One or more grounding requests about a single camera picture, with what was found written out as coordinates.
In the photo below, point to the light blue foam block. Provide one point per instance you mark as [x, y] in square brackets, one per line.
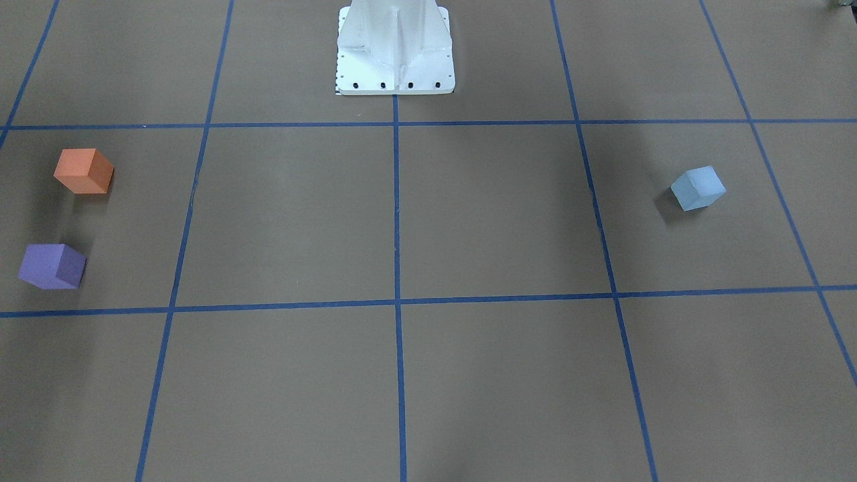
[698, 188]

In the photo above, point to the orange foam block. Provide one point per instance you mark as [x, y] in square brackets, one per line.
[84, 171]

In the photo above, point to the purple foam block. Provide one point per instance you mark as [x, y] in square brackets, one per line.
[52, 266]

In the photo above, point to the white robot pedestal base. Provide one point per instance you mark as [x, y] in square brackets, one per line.
[394, 48]

